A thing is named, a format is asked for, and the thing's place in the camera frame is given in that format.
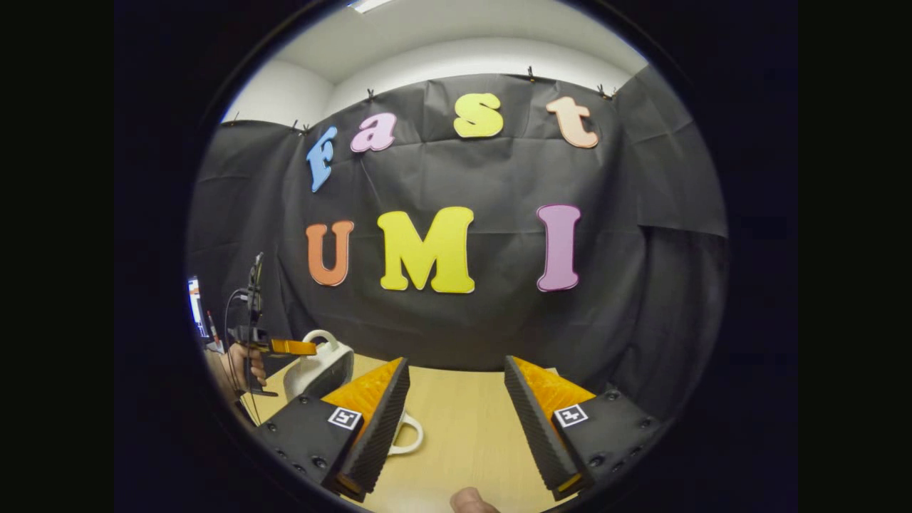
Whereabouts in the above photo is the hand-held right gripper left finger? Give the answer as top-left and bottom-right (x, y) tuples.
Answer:
(255, 358), (411, 503)

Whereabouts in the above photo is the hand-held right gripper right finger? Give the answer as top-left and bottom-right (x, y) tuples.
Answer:
(503, 356), (668, 502)

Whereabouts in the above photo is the white suitcase with grey lining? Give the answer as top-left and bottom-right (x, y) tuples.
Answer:
(283, 329), (425, 457)

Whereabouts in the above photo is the computer monitor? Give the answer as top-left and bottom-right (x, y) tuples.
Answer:
(187, 276), (207, 337)

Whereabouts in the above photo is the black backdrop cloth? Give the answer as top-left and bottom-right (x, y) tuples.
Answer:
(187, 66), (729, 421)

